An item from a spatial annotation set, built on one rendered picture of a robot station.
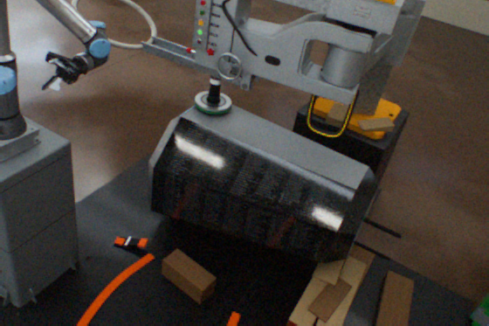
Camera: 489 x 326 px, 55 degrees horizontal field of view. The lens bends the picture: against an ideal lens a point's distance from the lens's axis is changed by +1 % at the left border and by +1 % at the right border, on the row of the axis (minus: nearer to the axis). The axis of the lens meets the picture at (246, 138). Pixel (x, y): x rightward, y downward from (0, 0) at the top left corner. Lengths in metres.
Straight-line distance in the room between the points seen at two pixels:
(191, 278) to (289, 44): 1.35
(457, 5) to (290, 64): 6.14
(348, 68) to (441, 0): 6.10
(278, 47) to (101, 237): 1.57
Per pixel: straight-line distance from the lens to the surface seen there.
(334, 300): 2.65
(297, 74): 2.34
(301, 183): 2.41
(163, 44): 2.79
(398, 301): 2.98
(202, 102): 2.68
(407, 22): 2.81
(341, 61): 2.27
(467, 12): 8.30
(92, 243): 2.99
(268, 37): 2.34
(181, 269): 2.70
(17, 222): 2.37
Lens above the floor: 2.23
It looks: 34 degrees down
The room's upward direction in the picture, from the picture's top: 11 degrees clockwise
